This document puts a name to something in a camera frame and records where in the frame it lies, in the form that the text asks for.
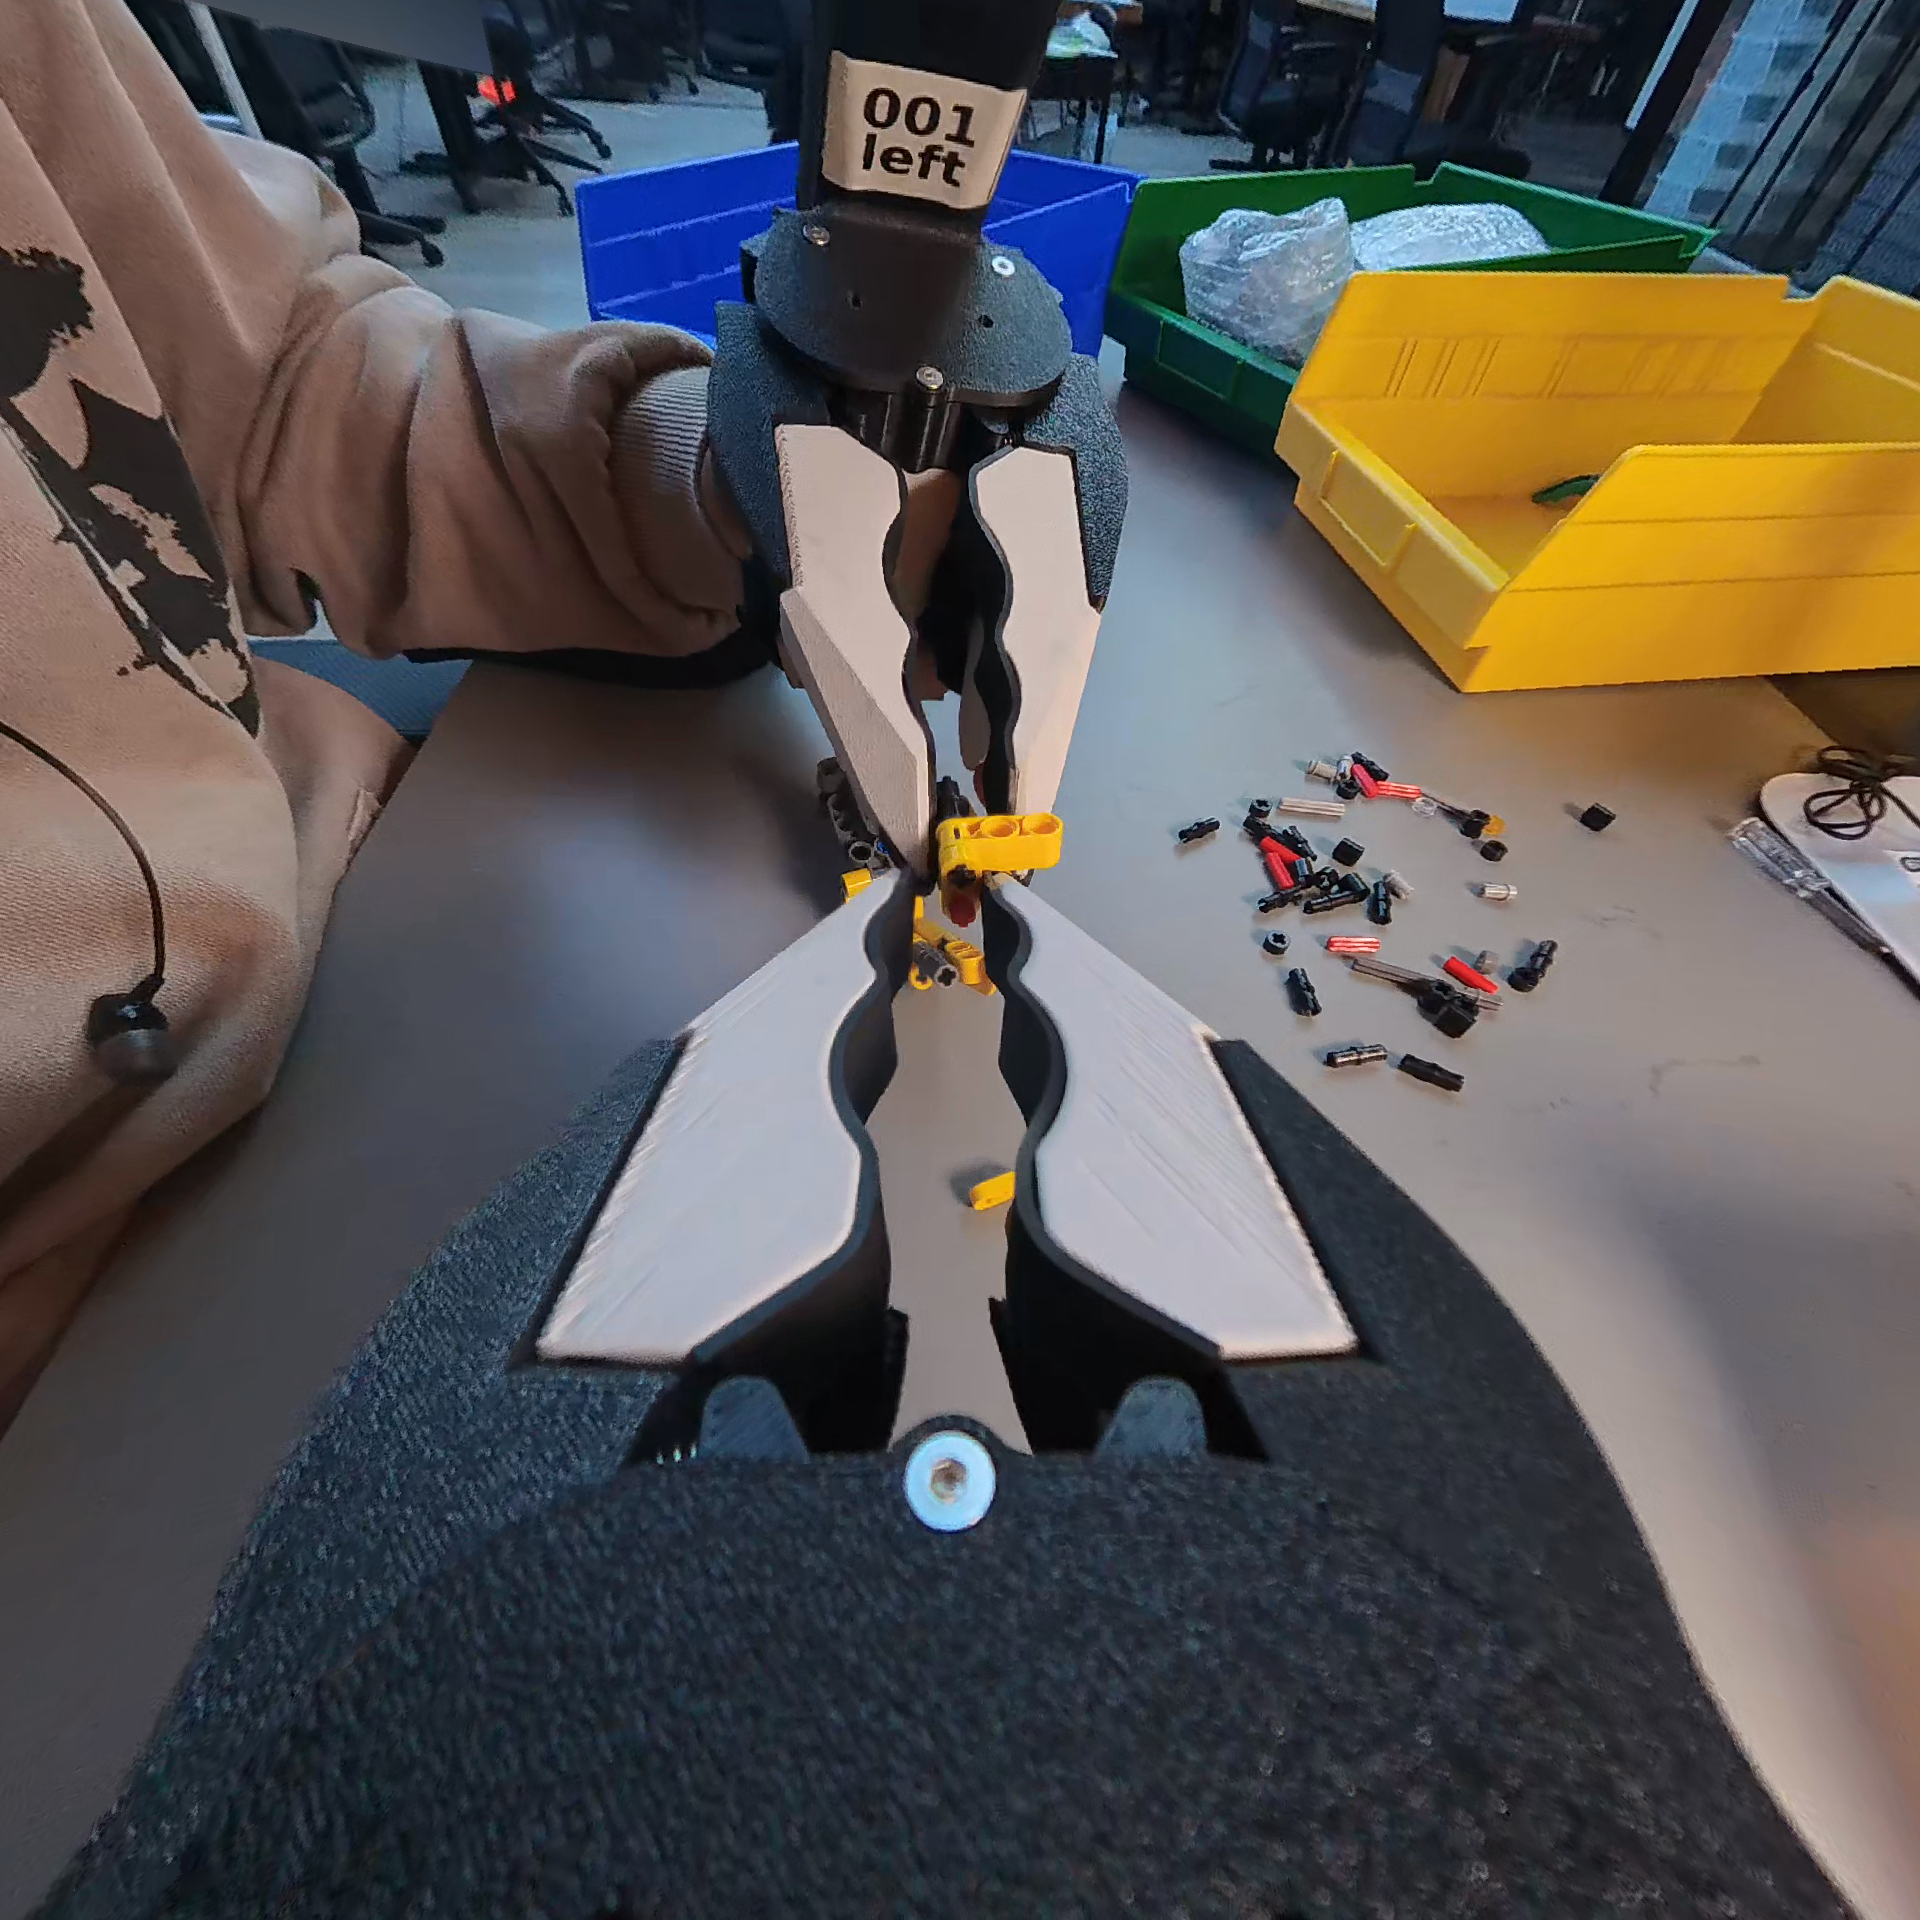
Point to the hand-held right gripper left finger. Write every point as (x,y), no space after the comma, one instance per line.
(720,1201)

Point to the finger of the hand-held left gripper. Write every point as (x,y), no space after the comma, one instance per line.
(1045,600)
(846,586)

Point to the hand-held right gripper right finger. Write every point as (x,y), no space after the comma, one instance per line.
(1171,1201)

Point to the yellow black toy joint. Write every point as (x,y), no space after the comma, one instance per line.
(1006,845)

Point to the pile of small pins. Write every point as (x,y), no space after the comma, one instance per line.
(1367,900)

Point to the person's left forearm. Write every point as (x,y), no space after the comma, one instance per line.
(481,450)

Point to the blue storage bin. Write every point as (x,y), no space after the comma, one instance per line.
(677,240)

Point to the green storage bin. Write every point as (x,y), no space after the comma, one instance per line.
(1200,361)

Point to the clear plastic bag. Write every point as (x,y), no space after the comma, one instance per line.
(1290,270)

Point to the black office chair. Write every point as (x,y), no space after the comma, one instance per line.
(317,106)
(1290,76)

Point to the green curved tool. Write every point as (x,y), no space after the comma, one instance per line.
(1567,490)

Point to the yellow storage bin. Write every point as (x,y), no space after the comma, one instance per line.
(1591,571)

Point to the person's beige jacket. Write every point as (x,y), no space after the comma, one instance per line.
(120,751)

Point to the printed paper sheets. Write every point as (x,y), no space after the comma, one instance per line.
(1860,840)

